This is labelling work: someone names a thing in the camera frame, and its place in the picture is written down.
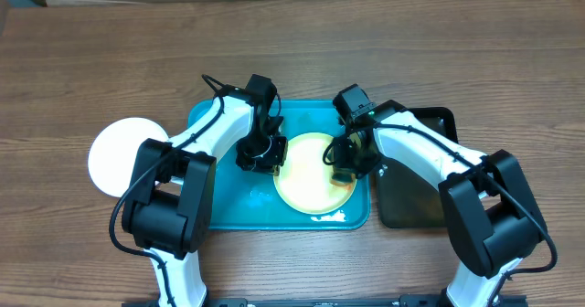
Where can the black water tray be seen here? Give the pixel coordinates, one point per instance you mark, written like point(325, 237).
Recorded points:
point(405, 200)

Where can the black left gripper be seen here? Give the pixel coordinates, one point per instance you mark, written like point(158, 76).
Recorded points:
point(271, 164)

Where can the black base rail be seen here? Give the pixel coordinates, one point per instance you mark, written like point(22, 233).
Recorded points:
point(408, 300)

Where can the yellow green sponge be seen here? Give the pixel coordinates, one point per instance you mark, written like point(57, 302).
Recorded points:
point(342, 178)

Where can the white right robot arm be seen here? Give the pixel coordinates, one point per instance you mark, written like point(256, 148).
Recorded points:
point(490, 212)

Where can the yellow-green plate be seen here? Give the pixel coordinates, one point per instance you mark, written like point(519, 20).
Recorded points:
point(305, 182)

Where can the white front plate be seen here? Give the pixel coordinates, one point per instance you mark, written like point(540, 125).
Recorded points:
point(113, 152)

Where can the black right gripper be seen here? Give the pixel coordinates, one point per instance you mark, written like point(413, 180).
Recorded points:
point(344, 163)

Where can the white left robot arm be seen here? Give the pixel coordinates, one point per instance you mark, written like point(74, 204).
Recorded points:
point(165, 212)

